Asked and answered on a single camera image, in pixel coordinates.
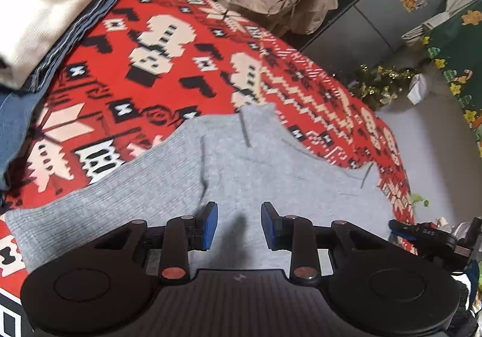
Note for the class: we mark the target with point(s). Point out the folded blue garment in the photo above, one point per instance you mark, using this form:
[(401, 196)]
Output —
[(15, 122)]

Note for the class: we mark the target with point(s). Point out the green Christmas printed cloth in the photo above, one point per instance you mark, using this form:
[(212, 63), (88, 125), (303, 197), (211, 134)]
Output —
[(459, 69)]

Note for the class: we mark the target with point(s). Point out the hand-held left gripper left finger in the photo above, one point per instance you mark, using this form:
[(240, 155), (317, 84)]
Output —
[(210, 228)]

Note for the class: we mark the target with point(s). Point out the grey refrigerator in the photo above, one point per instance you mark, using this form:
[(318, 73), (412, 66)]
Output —
[(376, 20)]

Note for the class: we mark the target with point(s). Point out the white paper bag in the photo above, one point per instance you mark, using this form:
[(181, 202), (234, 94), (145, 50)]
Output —
[(418, 88)]

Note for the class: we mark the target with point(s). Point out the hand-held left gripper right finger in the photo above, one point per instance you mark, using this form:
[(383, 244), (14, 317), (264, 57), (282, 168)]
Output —
[(269, 228)]

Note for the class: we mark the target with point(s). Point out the grey knit sweater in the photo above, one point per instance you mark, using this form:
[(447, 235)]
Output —
[(263, 171)]

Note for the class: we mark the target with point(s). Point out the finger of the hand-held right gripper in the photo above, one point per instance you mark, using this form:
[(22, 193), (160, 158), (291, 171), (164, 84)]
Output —
[(405, 231)]

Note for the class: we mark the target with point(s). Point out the folded white garment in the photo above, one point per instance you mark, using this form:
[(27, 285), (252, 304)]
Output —
[(45, 9)]

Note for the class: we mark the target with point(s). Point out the red patterned blanket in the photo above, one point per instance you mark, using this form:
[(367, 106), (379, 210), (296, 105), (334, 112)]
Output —
[(169, 58)]

